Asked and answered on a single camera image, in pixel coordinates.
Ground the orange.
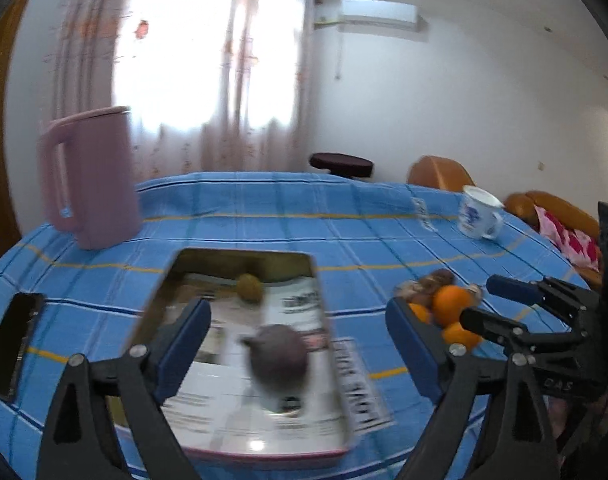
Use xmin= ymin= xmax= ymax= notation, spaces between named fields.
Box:
xmin=441 ymin=322 xmax=483 ymax=351
xmin=408 ymin=302 xmax=433 ymax=324
xmin=431 ymin=285 xmax=474 ymax=327

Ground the dark passion fruit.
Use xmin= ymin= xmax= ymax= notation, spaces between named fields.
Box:
xmin=426 ymin=269 xmax=455 ymax=287

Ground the brown passion fruit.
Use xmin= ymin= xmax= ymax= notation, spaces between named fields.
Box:
xmin=394 ymin=280 xmax=437 ymax=307

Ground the pink floral cushion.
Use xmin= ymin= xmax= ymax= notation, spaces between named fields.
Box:
xmin=535 ymin=206 xmax=600 ymax=272

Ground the brown leather sofa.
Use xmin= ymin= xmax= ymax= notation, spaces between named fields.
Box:
xmin=505 ymin=191 xmax=604 ymax=290

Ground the black smartphone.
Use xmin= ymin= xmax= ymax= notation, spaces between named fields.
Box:
xmin=0 ymin=292 xmax=46 ymax=402

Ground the white blue floral mug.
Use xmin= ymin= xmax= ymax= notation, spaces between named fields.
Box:
xmin=458 ymin=185 xmax=505 ymax=240

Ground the blue plaid tablecloth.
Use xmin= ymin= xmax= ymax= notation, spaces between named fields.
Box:
xmin=0 ymin=172 xmax=581 ymax=479

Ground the metal tin box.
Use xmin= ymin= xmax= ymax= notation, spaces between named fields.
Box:
xmin=128 ymin=247 xmax=355 ymax=468

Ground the dark round stool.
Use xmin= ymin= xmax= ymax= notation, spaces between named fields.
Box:
xmin=309 ymin=152 xmax=374 ymax=179

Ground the white air conditioner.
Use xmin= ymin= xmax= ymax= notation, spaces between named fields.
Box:
xmin=340 ymin=0 xmax=419 ymax=28

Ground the floral sheer curtain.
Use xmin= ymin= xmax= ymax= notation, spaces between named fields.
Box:
xmin=44 ymin=0 xmax=318 ymax=181

